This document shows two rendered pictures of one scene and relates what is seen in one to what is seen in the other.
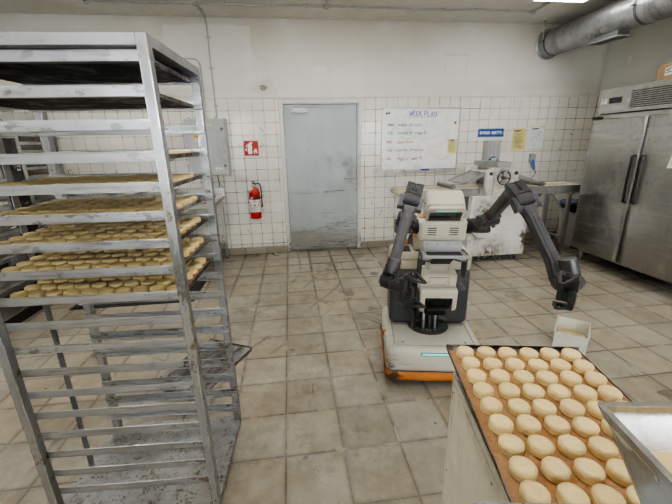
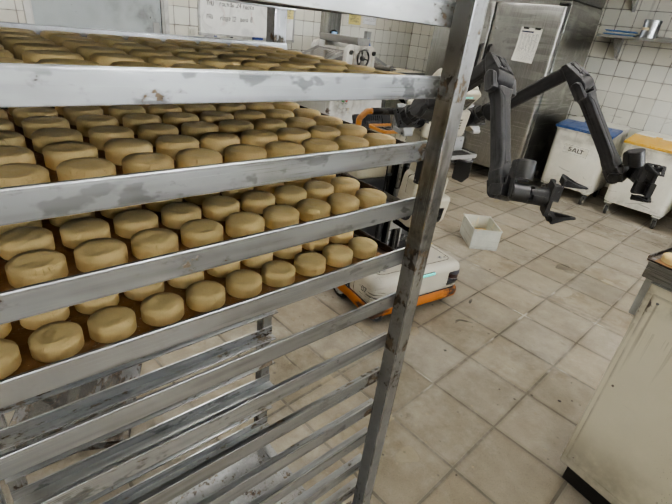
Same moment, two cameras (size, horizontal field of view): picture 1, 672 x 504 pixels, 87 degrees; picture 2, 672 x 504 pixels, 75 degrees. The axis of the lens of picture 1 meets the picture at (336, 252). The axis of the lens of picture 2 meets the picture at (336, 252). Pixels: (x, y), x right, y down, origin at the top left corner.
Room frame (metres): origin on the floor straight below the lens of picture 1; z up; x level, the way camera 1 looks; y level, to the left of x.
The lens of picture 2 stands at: (0.66, 1.03, 1.39)
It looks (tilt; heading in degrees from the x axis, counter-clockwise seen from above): 28 degrees down; 321
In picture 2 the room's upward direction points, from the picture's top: 7 degrees clockwise
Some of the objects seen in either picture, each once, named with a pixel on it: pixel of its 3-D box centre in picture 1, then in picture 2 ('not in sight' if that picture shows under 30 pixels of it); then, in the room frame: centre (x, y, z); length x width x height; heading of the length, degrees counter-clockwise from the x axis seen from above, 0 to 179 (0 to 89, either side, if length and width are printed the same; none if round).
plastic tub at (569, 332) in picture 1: (570, 335); (479, 231); (2.39, -1.79, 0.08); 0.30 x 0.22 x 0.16; 144
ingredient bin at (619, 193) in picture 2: not in sight; (649, 178); (2.08, -3.91, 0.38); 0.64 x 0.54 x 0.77; 98
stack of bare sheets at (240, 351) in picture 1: (204, 365); (83, 385); (2.19, 0.96, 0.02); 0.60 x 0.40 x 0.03; 159
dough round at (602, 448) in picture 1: (602, 448); not in sight; (0.58, -0.54, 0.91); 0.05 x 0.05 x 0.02
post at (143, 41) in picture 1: (187, 318); (406, 298); (1.08, 0.51, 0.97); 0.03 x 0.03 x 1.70; 4
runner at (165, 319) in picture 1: (99, 321); (245, 356); (1.09, 0.81, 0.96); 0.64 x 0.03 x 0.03; 94
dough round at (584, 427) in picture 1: (585, 427); not in sight; (0.63, -0.55, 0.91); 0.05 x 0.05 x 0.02
